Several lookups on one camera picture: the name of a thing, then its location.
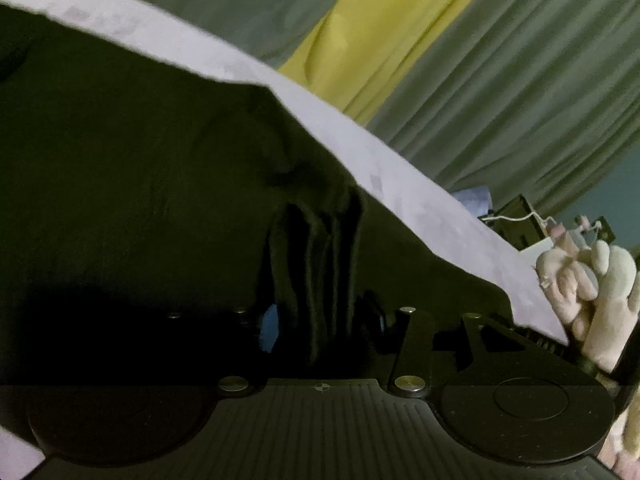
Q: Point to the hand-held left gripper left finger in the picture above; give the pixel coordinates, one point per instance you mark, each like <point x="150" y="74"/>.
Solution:
<point x="270" y="327"/>

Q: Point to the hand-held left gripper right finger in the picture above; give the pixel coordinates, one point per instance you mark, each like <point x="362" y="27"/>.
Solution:
<point x="406" y="345"/>

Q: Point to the black pants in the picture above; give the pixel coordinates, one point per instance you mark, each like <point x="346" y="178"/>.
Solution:
<point x="125" y="185"/>

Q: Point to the blue printed item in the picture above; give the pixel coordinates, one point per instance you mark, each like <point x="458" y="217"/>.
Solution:
<point x="475" y="202"/>

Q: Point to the black box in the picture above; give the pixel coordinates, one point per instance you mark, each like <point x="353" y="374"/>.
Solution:
<point x="517" y="222"/>

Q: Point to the lavender blanket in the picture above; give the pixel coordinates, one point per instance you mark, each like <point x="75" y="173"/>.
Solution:
<point x="350" y="140"/>

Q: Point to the cream plush toy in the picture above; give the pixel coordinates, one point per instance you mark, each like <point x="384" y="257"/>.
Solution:
<point x="610" y="300"/>

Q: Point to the yellow curtain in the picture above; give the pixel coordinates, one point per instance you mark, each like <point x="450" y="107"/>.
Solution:
<point x="380" y="45"/>

